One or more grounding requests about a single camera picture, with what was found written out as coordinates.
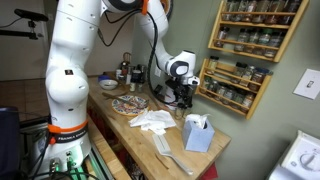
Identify oregano jar green lid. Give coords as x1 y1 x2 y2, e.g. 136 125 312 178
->
254 28 273 56

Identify blue tissue box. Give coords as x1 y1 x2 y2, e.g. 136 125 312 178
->
181 113 216 154

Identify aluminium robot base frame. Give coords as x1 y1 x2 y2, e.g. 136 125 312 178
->
18 119 116 180

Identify colourful patterned round trivet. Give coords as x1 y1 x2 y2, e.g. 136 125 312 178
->
111 94 150 117

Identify decorative wall plate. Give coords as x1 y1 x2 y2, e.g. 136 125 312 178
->
159 0 175 21

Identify wooden spice rack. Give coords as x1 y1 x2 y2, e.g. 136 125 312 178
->
207 0 311 64
194 58 274 121

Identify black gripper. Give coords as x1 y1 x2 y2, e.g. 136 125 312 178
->
166 78 198 120

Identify white wall outlet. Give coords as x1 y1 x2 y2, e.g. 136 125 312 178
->
153 63 163 78

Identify dark blue chair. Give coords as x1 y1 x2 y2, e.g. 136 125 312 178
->
0 106 22 180

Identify blue plastic bowl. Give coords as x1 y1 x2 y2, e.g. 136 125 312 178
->
97 74 113 83

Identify dark spice jar black lid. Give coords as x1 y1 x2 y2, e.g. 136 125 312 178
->
264 31 285 59

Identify small black device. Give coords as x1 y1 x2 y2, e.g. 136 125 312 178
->
152 83 164 96

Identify white plastic spatula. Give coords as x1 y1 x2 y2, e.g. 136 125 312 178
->
151 133 195 176

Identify glass spice jar white label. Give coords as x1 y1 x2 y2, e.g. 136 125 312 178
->
234 28 251 52

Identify tangled black cables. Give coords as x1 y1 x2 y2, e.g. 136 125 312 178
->
19 133 101 180

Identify white light switch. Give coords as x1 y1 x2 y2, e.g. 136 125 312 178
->
292 68 320 101

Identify white stove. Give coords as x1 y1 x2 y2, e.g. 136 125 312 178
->
266 129 320 180

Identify crumpled white paper towel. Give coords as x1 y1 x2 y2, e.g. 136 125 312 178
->
128 108 177 136

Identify white ceramic bowl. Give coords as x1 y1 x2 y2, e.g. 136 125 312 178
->
98 79 120 91

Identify wooden bench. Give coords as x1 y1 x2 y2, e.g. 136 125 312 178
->
85 114 133 180

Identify spice jar silver lid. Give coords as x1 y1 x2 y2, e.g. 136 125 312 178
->
239 65 257 88

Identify black camera on stand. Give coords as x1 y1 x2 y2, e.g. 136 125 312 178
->
0 8 50 41

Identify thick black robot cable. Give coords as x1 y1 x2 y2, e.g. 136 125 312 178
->
97 8 178 106

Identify spice jar blue lid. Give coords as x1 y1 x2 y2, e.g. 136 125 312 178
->
248 67 270 92

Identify red cloth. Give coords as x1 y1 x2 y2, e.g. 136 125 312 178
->
199 162 220 180

